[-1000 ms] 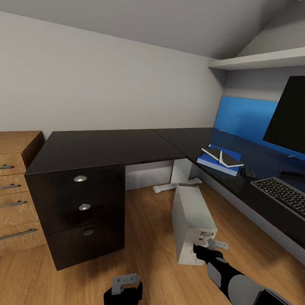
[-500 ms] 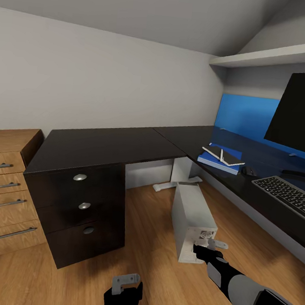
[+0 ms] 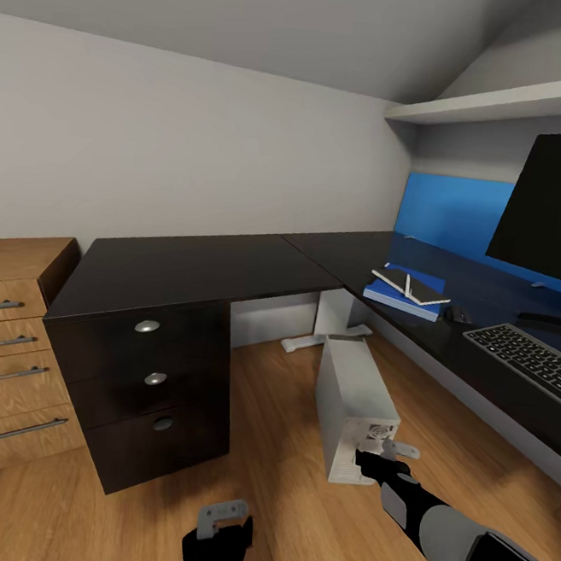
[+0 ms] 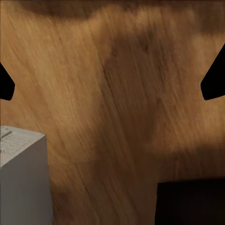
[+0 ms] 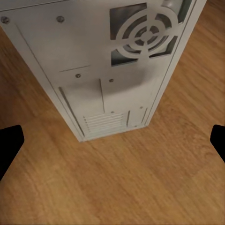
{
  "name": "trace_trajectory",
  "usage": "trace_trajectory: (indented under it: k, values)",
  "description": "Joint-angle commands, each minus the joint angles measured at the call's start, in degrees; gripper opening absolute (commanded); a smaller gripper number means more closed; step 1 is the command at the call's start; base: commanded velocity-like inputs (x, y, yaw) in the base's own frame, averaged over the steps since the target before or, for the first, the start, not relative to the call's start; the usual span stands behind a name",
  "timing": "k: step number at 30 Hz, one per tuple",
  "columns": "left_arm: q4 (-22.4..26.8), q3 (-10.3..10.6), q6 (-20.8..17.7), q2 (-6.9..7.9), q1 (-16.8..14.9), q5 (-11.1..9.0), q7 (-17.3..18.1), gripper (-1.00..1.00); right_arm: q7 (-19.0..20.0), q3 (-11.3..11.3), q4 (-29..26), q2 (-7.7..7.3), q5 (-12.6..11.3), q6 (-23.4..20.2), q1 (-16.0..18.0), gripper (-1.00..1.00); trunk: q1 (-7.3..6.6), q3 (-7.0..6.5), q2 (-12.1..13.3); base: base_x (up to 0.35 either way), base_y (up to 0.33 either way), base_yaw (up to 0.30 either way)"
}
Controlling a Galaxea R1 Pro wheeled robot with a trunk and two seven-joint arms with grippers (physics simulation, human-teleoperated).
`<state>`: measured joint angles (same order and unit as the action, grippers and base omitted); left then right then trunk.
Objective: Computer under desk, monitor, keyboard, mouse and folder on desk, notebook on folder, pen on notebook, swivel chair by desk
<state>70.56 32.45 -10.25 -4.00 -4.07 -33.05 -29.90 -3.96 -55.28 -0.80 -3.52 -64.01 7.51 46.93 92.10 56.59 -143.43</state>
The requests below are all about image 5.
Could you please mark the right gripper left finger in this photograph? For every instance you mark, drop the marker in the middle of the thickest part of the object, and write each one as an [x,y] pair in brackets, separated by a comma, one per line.
[11,140]

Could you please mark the desktop computer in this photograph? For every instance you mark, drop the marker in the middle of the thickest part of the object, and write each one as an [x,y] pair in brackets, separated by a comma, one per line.
[104,64]

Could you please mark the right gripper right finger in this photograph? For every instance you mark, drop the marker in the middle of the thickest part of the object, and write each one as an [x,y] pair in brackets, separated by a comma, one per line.
[217,138]

